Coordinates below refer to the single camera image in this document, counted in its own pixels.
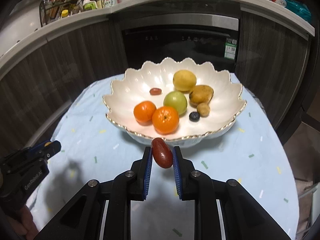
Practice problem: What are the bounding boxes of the red jujube front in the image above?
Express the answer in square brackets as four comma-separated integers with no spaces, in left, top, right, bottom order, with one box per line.
[151,138,173,168]

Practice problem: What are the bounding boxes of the teal snack bag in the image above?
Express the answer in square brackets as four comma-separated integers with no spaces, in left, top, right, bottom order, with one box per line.
[275,0,312,23]

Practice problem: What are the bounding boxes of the red jujube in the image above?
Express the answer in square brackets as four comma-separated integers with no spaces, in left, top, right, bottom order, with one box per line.
[151,138,173,168]
[149,88,162,95]

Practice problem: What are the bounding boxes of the small brown kiwi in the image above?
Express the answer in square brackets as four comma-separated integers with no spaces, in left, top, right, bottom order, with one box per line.
[196,102,210,117]

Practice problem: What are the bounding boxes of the green apple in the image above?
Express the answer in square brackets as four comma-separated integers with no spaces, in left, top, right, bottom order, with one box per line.
[163,91,188,115]

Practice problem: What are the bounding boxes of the dark blueberry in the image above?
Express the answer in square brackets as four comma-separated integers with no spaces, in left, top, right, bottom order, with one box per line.
[189,112,200,122]

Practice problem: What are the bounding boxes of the left hand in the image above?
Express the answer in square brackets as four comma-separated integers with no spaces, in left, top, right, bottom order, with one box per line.
[1,205,39,239]

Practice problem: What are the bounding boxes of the yellow brown mango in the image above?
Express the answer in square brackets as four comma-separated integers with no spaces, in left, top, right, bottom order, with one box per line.
[189,85,214,106]

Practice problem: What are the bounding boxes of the black wire spice rack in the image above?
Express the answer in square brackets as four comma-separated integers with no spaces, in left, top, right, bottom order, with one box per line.
[39,0,84,27]

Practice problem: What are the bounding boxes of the black built-in dishwasher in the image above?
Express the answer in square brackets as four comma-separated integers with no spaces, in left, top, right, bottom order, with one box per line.
[120,13,239,73]

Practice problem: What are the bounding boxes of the orange mandarin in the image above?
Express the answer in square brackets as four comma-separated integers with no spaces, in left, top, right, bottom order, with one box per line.
[133,101,157,124]
[152,106,180,134]

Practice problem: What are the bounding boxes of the light blue patterned tablecloth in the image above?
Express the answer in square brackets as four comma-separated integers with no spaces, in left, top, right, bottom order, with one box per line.
[27,78,299,239]

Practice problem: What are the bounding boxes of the yellow capped bottle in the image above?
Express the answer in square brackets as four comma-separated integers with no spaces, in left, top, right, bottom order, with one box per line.
[61,9,69,18]

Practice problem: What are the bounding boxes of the green lidded container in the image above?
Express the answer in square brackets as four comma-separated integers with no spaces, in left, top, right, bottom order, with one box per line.
[83,0,98,11]

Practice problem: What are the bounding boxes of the dark wood cabinet door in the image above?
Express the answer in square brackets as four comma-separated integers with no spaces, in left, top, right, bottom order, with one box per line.
[1,21,127,157]

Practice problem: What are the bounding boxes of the white scalloped ceramic bowl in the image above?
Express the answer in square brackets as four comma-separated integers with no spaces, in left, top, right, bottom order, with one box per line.
[103,57,247,147]

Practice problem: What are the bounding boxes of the yellow lemon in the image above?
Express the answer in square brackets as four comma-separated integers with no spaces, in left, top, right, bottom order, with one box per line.
[173,69,197,92]

